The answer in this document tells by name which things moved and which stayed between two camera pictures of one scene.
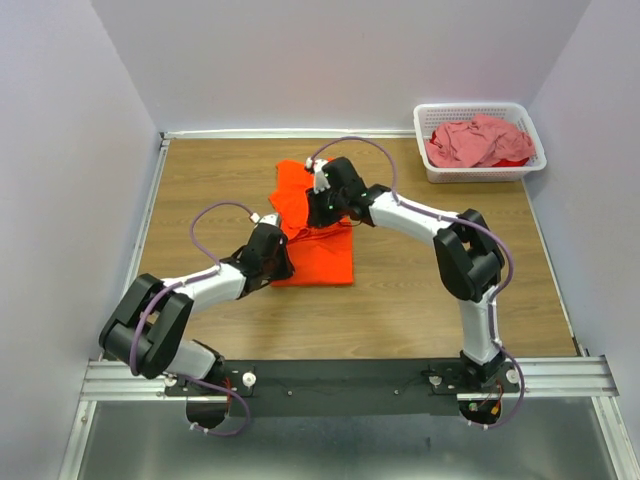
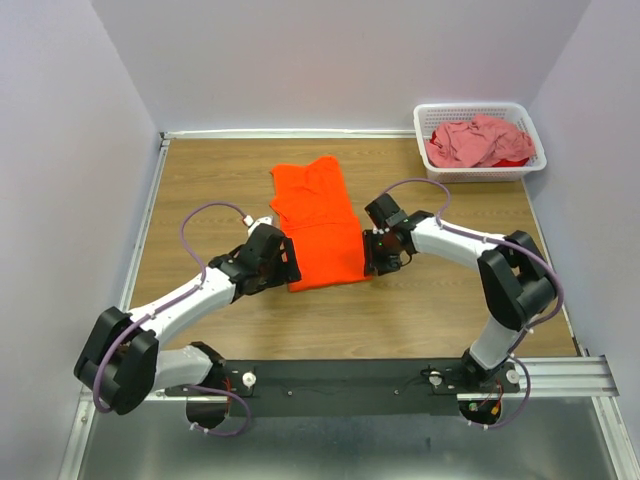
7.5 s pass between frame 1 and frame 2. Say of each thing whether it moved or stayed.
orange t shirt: moved
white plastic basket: stayed
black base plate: stayed
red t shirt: stayed
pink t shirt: stayed
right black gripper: moved
